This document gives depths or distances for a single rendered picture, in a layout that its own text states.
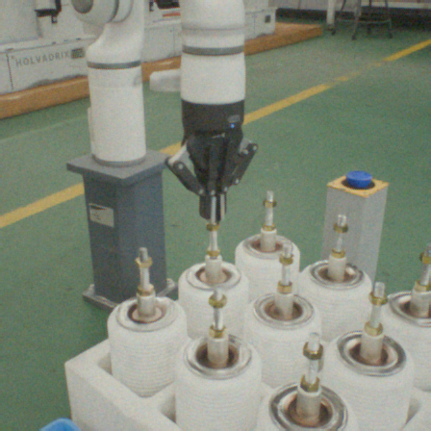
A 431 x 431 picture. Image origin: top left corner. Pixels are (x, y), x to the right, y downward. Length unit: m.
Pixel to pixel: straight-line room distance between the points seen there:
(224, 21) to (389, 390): 0.42
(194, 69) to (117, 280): 0.57
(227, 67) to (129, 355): 0.35
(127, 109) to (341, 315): 0.50
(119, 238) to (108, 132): 0.19
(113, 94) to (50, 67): 1.86
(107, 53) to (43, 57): 1.84
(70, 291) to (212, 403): 0.68
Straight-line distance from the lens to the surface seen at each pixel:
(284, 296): 0.69
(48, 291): 1.26
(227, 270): 0.78
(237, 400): 0.62
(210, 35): 0.63
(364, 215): 0.91
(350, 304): 0.77
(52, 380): 1.03
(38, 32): 3.01
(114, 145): 1.02
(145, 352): 0.68
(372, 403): 0.64
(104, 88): 1.00
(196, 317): 0.76
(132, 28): 1.02
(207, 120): 0.65
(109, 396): 0.71
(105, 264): 1.12
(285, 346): 0.68
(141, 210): 1.05
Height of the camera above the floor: 0.65
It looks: 26 degrees down
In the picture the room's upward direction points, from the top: straight up
